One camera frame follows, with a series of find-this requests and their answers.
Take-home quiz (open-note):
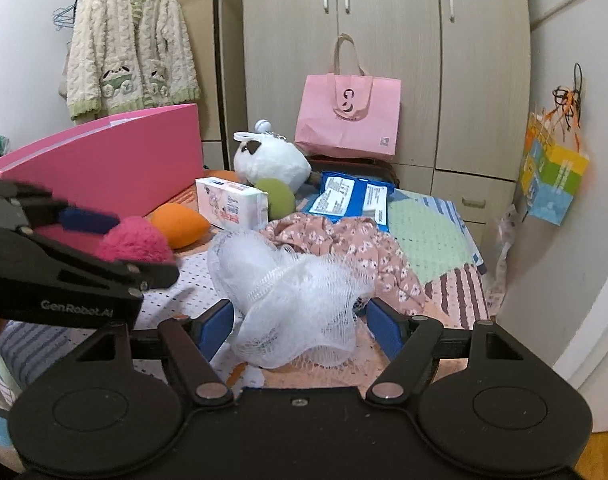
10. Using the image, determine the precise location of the blue wire hanger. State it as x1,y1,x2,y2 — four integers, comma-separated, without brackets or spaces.
53,2,78,32

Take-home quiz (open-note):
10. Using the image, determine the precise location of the beige wooden wardrobe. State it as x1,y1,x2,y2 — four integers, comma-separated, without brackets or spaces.
214,0,533,227

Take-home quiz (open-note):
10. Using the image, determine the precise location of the pink floral cloth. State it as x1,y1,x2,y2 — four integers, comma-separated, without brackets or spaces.
259,212,431,317

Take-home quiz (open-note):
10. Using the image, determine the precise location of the pink storage box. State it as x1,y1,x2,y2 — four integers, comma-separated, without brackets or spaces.
0,103,205,243

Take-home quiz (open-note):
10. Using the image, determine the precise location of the white mesh bath pouf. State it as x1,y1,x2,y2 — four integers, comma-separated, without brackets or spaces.
206,230,375,368

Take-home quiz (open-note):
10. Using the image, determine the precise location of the green plush ball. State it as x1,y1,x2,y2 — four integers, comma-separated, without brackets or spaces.
254,178,297,221

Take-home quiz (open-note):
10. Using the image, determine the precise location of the white plastic bag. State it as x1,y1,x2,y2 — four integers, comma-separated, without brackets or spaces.
498,204,525,263

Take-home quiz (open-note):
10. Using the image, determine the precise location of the white round plush toy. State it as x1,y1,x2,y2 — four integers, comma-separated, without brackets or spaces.
233,120,325,194

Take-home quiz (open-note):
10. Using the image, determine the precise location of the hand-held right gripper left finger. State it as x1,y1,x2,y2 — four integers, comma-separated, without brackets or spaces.
76,300,235,407

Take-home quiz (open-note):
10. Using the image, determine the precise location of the cream knit cardigan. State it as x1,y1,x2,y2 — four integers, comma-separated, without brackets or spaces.
59,0,203,122

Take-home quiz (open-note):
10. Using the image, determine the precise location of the white door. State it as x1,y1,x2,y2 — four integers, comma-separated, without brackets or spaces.
554,240,608,433

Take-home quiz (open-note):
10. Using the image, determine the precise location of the colourful paper gift bag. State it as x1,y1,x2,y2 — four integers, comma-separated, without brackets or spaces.
516,62,591,227

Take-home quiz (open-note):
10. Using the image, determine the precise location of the blue wet wipes pack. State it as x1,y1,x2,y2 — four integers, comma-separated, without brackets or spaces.
303,172,396,234

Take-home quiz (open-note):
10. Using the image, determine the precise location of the patchwork blanket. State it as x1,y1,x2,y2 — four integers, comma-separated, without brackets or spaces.
0,180,490,401

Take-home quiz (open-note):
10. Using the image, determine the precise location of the black suitcase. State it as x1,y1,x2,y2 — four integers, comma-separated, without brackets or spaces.
304,154,401,190

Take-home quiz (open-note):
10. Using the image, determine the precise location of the pink tote bag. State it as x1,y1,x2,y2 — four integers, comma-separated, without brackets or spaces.
295,34,403,157

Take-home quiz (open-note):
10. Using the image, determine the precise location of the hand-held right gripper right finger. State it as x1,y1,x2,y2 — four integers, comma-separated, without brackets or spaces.
366,297,527,406

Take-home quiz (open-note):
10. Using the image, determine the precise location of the white pink tissue pack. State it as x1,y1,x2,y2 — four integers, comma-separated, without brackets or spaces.
195,177,271,232

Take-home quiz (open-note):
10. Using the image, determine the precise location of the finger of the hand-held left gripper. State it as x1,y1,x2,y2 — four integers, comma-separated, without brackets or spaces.
14,229,181,292
0,177,120,235

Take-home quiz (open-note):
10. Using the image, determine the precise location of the magenta fluffy plush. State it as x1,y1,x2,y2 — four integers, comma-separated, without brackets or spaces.
95,216,175,264

